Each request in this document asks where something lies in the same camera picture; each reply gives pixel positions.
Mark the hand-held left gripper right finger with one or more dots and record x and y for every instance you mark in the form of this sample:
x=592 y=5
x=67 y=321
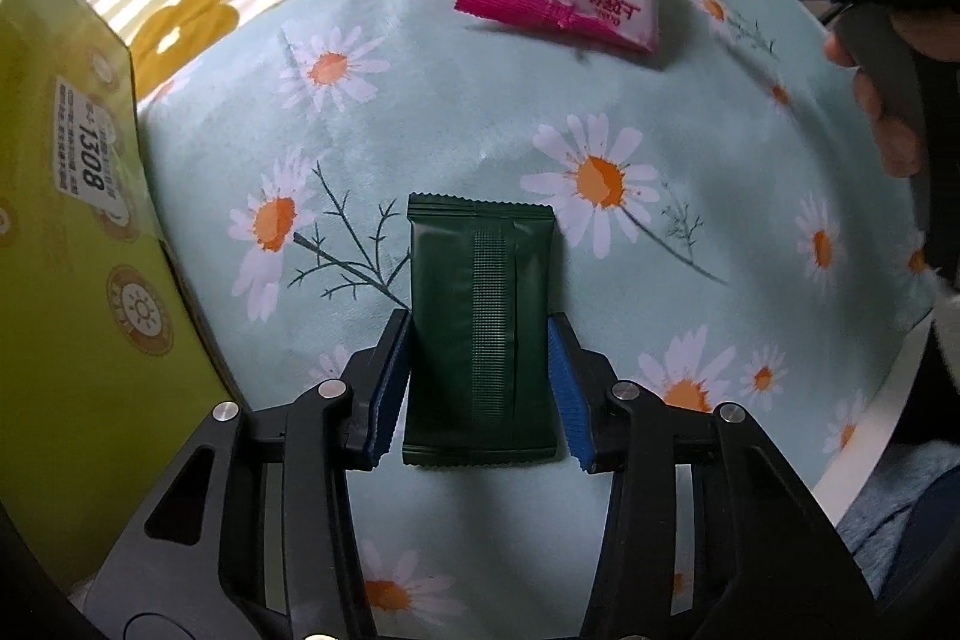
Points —
x=566 y=385

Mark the green cardboard box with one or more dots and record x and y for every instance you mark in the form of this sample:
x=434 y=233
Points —
x=67 y=280

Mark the person's right hand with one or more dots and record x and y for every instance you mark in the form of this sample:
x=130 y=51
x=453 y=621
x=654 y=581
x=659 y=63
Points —
x=896 y=123

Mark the dark green snack packet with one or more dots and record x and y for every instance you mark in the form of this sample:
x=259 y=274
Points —
x=480 y=332

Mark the daisy print blanket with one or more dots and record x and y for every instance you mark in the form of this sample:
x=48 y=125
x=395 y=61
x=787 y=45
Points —
x=465 y=145

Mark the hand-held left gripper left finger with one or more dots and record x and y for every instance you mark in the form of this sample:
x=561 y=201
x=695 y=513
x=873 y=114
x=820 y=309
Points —
x=386 y=385

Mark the blue fuzzy cloth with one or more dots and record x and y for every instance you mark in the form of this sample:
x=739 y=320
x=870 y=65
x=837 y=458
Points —
x=900 y=505

